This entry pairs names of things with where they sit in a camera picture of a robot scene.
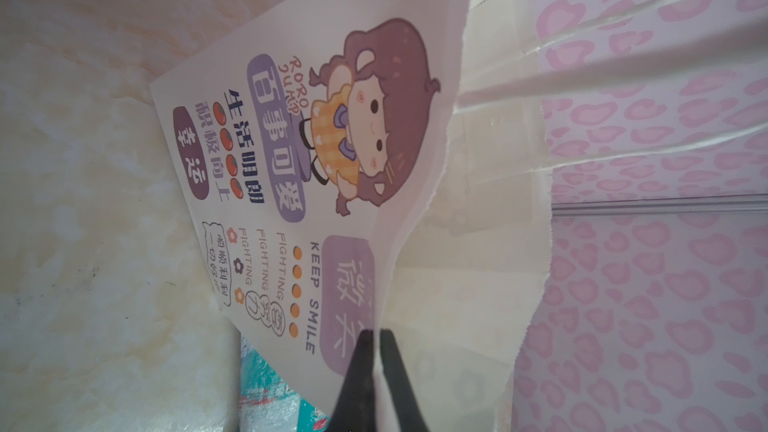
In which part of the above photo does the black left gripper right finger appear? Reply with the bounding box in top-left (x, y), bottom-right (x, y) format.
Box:
top-left (379, 329), bottom-right (429, 432)

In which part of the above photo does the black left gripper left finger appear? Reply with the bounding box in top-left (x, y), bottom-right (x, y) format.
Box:
top-left (326, 330), bottom-right (376, 432)

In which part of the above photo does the teal white snack packet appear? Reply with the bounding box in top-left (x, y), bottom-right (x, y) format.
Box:
top-left (238, 336), bottom-right (329, 432)

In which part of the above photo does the white printed paper bag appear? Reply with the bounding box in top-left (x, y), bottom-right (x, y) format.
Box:
top-left (150, 0), bottom-right (767, 431)

